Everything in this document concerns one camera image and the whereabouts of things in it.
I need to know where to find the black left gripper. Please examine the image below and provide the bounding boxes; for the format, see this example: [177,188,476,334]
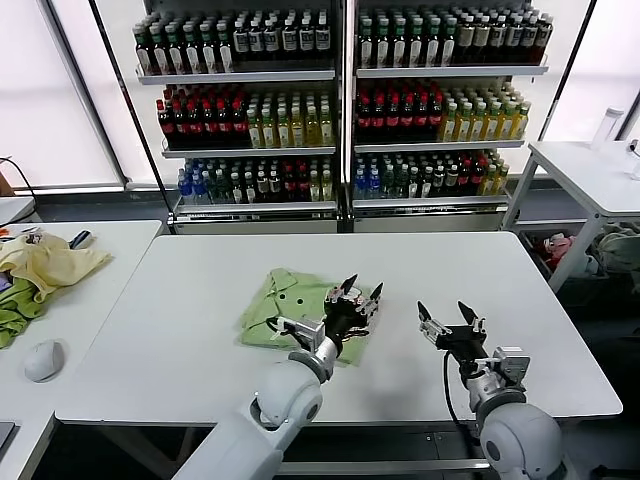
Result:
[324,273,383,346]

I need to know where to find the green cap dark tea bottle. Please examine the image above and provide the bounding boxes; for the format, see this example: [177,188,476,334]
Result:
[424,21,441,68]
[217,22,234,73]
[390,21,407,69]
[152,23,169,75]
[201,22,218,74]
[168,23,186,75]
[407,21,424,69]
[440,21,457,68]
[135,23,153,75]
[373,21,390,69]
[185,23,202,74]
[357,21,374,69]

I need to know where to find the black storage bin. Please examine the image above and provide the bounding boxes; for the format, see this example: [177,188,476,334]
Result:
[517,229,609,295]

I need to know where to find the red cap cola bottle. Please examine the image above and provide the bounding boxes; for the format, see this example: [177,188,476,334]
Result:
[413,97,429,145]
[200,101,217,148]
[156,98,173,148]
[215,101,232,148]
[185,101,202,148]
[171,101,187,148]
[353,97,370,145]
[383,97,400,145]
[230,101,247,148]
[368,97,385,145]
[398,97,415,145]
[428,97,443,145]

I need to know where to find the green crumpled garment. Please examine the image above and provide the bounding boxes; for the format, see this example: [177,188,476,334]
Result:
[0,276,49,350]

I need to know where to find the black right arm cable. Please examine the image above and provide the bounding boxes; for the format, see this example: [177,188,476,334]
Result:
[442,349,481,432]

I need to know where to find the drinks shelving unit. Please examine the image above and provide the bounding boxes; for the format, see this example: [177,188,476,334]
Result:
[133,0,345,235]
[347,0,550,233]

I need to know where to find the thin black background cable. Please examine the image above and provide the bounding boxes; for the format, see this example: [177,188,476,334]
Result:
[0,153,38,223]

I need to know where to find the small white table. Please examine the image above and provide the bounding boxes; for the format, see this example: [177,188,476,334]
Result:
[0,194,38,225]

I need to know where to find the light green t-shirt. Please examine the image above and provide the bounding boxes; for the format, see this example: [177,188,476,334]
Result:
[235,268,384,369]

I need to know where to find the grey green clothes pile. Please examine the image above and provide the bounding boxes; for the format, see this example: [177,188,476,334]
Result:
[594,223,640,273]

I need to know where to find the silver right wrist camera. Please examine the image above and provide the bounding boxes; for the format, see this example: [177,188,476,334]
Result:
[492,345,532,385]

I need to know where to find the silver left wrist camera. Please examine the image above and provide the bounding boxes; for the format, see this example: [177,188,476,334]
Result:
[283,319,327,352]

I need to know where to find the pale yellow crumpled garment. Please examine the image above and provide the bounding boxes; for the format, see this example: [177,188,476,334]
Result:
[0,233,112,301]

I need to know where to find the grey label dark bottle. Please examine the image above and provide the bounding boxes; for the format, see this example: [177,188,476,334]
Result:
[488,17,505,65]
[504,17,521,65]
[535,17,553,63]
[520,17,537,64]

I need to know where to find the pink red clothes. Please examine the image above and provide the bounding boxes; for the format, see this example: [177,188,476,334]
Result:
[541,234,576,268]

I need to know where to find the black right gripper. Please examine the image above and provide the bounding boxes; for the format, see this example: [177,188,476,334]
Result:
[417,300,489,374]

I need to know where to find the white label dark bottle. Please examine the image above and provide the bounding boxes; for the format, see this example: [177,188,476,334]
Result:
[281,16,298,62]
[232,18,249,63]
[248,18,264,63]
[263,17,280,62]
[298,16,315,62]
[314,15,331,62]

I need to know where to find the white computer mouse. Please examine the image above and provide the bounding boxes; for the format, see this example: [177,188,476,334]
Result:
[23,338,66,384]

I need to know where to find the blue and white small object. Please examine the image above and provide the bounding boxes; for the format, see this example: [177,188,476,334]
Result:
[67,227,96,249]

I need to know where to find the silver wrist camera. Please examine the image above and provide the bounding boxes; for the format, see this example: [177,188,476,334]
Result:
[492,345,532,385]
[283,319,327,352]

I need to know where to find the white side table with legs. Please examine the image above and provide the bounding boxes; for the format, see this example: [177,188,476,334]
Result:
[499,140,640,295]

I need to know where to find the clear plastic tumbler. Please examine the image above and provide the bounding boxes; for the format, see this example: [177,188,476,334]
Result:
[593,106,625,150]

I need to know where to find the beige label drink bottle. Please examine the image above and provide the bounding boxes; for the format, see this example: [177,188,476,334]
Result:
[457,17,474,65]
[473,17,490,65]

